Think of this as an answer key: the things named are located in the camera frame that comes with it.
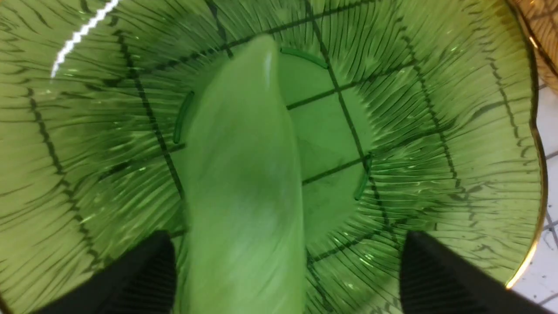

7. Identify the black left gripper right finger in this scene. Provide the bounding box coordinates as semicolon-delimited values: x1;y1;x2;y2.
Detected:
399;231;548;314

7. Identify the amber glass plate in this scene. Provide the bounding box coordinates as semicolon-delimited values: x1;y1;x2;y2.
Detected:
510;0;558;95

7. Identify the green cucumber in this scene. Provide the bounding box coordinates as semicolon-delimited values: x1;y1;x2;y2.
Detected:
180;34;306;314

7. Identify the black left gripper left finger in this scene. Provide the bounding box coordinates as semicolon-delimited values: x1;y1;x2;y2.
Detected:
37;231;177;314

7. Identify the white grid tablecloth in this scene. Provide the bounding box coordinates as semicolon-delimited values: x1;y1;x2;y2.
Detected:
513;79;558;314

